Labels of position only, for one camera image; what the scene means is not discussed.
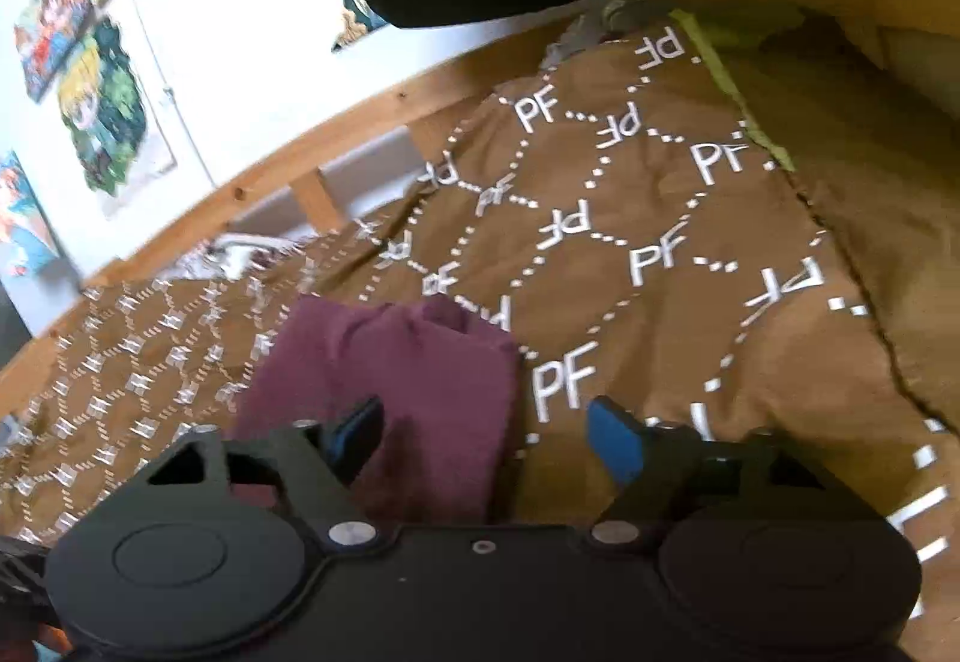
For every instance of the white patterned sheet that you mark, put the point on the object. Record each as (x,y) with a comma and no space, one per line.
(232,253)

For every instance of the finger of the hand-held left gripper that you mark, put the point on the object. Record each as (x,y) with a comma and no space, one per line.
(21,576)

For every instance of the purple long-sleeve shirt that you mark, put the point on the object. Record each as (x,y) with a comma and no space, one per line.
(420,392)

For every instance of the blue cartoon wall poster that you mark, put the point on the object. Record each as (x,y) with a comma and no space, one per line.
(26,219)

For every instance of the yellow-green cloth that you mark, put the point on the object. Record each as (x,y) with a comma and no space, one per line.
(739,99)

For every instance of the red cartoon wall poster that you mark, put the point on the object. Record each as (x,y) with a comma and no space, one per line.
(52,39)

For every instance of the grey cloth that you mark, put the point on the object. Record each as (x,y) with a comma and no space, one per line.
(626,15)

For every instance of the brown printed blanket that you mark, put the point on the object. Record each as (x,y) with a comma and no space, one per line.
(637,197)

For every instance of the plain tan blanket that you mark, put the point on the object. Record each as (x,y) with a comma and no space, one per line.
(862,107)

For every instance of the green cartoon wall poster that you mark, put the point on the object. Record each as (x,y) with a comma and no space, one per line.
(109,107)

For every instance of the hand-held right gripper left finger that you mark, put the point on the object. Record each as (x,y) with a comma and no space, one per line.
(358,435)

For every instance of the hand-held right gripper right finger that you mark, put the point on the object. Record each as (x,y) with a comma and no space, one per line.
(615,441)

